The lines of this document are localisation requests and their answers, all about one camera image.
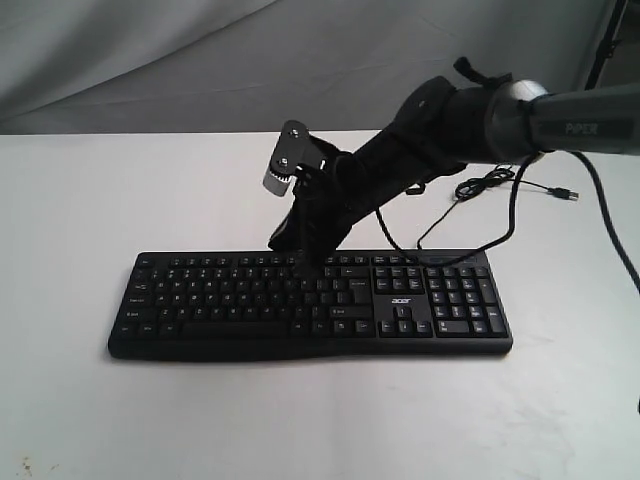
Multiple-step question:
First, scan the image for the black usb cable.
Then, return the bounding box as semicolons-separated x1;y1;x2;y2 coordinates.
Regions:
415;161;581;251

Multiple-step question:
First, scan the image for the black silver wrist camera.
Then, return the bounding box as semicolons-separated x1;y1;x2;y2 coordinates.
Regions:
263;120;329;197

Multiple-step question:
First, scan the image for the black Acer keyboard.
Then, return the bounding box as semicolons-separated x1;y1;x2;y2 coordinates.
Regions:
107;250;513;362

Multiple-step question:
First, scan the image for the black tripod stand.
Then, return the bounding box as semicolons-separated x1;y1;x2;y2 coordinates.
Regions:
573;0;630;90

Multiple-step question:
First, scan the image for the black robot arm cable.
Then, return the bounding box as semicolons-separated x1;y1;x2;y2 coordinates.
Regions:
373;149;640;296

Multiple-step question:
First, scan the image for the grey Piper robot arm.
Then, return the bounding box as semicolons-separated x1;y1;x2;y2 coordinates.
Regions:
263;58;639;266

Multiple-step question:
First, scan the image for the grey backdrop cloth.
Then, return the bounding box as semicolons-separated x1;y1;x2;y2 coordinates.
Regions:
1;1;639;134

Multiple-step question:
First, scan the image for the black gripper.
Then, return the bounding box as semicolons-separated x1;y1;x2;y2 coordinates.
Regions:
268;129;425;277

